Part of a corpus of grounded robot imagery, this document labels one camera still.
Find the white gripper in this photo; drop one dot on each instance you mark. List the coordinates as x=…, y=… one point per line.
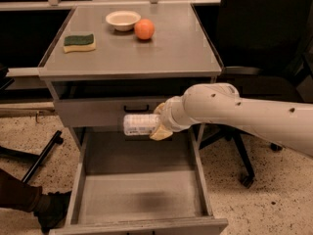
x=169, y=116

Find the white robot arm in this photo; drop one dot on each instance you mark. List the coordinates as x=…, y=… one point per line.
x=286, y=124

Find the open bottom drawer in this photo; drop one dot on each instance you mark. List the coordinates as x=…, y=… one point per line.
x=137, y=186

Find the grey drawer cabinet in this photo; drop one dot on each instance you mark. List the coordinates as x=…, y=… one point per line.
x=178, y=55

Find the orange fruit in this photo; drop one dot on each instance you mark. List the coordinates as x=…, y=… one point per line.
x=144, y=29

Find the white bowl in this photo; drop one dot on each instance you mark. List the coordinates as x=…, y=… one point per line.
x=123, y=20

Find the green yellow sponge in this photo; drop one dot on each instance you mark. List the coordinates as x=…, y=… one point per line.
x=79, y=43

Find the black office chair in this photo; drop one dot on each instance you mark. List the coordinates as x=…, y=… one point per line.
x=261, y=45

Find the person's leg and shoe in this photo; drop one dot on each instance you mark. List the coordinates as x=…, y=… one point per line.
x=50, y=209

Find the black chair base leg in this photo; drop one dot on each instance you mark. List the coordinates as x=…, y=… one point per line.
x=35, y=160

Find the closed drawer with black handle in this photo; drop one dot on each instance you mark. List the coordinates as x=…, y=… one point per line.
x=105, y=112

